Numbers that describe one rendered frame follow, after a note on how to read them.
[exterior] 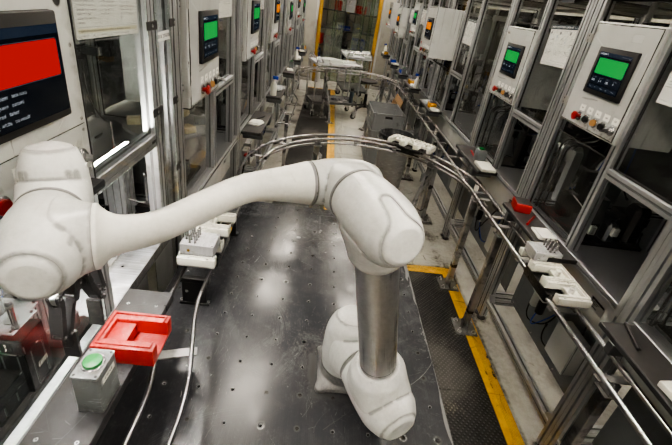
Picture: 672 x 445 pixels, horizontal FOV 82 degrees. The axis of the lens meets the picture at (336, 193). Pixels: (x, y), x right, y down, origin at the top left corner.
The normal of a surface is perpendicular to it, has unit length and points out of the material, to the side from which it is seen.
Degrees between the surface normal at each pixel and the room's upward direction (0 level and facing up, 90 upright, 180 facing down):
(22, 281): 90
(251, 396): 0
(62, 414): 0
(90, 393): 90
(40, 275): 90
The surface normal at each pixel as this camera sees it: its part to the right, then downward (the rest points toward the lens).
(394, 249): 0.47, 0.37
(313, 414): 0.14, -0.89
